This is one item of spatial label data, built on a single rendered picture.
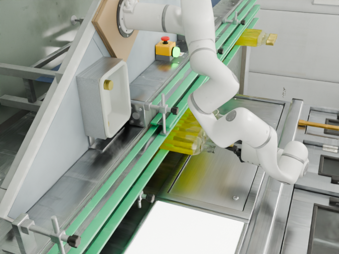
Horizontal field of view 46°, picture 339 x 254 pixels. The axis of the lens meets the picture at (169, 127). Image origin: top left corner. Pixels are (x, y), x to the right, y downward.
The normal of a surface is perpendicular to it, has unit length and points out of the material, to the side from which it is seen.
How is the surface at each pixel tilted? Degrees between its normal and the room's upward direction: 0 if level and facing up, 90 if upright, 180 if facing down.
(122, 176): 90
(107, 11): 1
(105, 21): 1
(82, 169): 90
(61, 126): 0
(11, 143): 90
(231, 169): 90
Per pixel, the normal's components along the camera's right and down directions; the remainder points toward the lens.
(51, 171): 0.93, 0.17
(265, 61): -0.37, 0.50
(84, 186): -0.03, -0.85
